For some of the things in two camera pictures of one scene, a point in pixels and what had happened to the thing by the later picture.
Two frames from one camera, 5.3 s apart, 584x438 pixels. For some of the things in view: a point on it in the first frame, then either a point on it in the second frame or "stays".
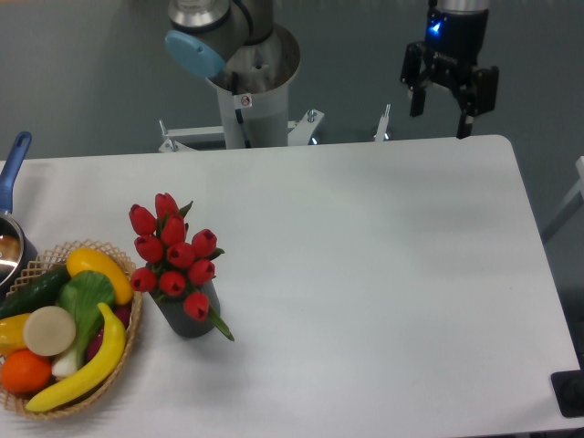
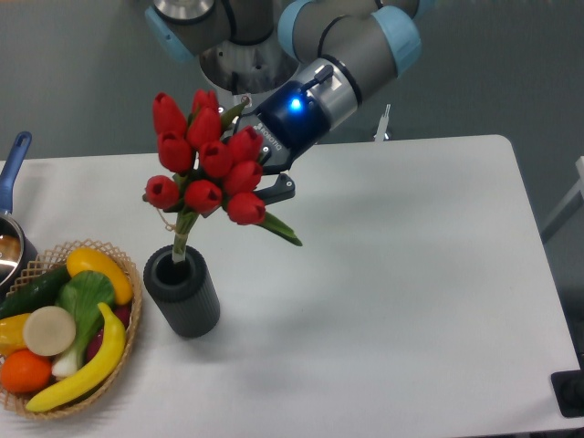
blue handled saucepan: [16, 251] stays
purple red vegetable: [123, 312] stays
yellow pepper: [12, 335] stays
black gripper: [453, 46] -> [287, 122]
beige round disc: [49, 330] stays
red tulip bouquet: [177, 261] -> [213, 169]
